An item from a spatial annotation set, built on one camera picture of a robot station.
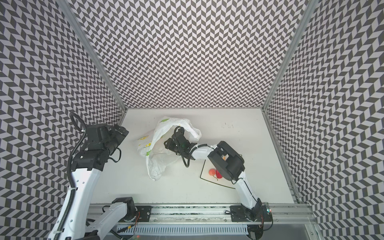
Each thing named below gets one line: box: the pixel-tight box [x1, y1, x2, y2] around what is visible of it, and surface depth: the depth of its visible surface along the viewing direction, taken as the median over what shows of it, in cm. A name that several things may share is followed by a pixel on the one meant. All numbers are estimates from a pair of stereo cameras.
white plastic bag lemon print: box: [137, 116, 202, 181], surface depth 80 cm
